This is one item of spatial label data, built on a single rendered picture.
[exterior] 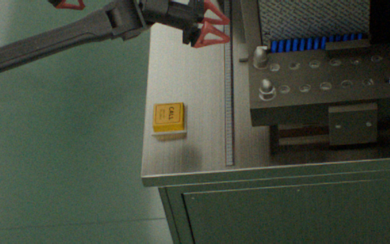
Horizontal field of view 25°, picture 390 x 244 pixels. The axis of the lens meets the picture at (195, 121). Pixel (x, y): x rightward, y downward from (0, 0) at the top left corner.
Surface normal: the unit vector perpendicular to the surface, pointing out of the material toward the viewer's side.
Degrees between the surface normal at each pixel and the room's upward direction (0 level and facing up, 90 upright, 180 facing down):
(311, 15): 90
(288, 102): 0
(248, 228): 90
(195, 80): 0
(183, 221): 90
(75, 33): 40
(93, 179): 0
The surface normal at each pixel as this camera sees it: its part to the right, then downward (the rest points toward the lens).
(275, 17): -0.01, 0.76
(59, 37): 0.19, -0.09
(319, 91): -0.14, -0.65
